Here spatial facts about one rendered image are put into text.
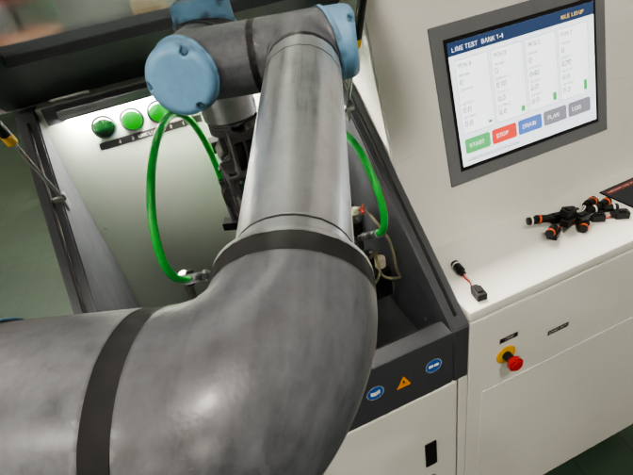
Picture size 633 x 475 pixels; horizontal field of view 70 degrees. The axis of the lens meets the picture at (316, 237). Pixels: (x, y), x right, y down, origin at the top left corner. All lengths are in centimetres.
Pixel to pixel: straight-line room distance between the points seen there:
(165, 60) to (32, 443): 37
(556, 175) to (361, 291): 111
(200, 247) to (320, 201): 100
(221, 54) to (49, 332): 34
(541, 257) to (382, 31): 59
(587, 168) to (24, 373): 131
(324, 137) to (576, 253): 89
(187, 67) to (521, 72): 86
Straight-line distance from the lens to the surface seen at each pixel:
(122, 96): 107
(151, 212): 75
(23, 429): 22
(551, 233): 114
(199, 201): 120
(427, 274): 97
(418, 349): 95
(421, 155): 106
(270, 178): 28
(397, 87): 102
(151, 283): 130
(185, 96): 50
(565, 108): 129
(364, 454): 113
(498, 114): 116
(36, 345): 24
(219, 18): 61
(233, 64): 50
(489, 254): 111
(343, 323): 21
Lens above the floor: 167
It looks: 34 degrees down
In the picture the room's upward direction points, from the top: 12 degrees counter-clockwise
